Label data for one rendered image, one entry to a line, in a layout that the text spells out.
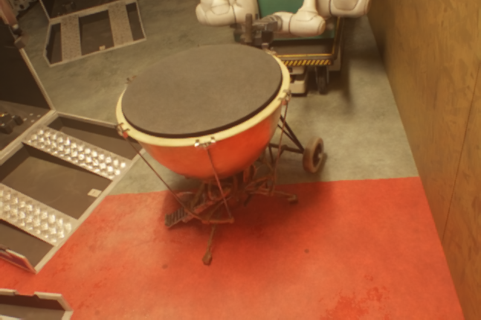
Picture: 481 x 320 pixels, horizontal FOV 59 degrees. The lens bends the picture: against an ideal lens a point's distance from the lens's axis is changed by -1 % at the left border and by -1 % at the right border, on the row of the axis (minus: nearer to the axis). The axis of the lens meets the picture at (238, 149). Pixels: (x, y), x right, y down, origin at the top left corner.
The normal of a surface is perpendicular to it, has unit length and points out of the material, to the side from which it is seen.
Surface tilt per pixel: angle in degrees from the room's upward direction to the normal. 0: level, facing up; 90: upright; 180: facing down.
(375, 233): 0
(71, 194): 2
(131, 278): 0
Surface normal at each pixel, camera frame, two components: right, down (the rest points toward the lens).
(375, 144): -0.17, -0.76
